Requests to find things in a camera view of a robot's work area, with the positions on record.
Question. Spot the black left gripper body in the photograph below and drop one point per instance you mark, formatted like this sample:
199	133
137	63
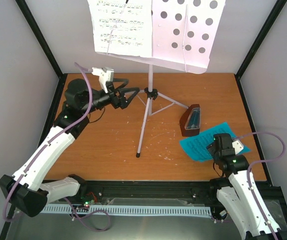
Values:
115	101

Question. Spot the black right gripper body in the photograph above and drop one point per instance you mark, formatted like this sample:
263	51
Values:
214	153

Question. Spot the brown wooden metronome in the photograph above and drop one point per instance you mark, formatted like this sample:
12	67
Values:
182	122

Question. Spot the white tripod music stand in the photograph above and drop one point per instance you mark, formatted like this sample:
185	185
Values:
183	34

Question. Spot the clear plastic metronome cover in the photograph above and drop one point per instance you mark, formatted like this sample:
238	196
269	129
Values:
193	120

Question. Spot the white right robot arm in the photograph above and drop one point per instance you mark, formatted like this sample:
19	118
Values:
237	191

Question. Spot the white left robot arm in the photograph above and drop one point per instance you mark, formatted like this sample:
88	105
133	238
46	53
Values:
80	101

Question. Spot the white sheet music pages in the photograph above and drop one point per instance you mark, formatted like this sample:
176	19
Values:
122	27

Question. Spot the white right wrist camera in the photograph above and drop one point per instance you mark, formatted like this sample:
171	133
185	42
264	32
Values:
238	146

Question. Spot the black aluminium frame rail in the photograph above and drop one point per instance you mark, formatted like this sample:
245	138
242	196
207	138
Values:
143	190

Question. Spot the light blue cable duct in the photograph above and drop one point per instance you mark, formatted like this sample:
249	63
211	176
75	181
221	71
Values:
130	210

